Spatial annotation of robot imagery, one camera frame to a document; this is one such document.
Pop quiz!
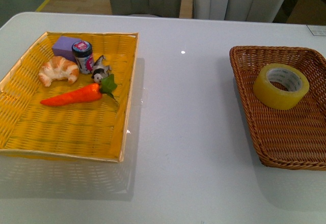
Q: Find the yellow tape roll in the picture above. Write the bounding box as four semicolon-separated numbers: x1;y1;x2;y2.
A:
253;63;310;110

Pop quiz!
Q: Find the yellow woven basket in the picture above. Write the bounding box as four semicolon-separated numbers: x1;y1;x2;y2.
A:
1;32;138;162

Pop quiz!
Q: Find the brown wicker basket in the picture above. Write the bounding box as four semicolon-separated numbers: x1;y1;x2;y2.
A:
229;46;325;171

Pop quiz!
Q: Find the orange toy carrot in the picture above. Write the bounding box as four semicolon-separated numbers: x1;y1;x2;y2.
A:
40;74;118;107

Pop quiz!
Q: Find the panda figurine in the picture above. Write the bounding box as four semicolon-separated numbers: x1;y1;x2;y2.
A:
91;55;112;85

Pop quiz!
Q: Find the small dark jar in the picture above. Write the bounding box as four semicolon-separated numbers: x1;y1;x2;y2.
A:
71;40;95;74

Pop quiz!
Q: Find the toy croissant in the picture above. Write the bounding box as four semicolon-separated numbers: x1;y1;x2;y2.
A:
38;56;79;87

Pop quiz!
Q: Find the purple cube block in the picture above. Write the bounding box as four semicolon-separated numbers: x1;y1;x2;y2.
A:
52;36;81;62

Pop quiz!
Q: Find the white label card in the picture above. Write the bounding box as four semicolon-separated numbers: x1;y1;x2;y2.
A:
307;25;326;36

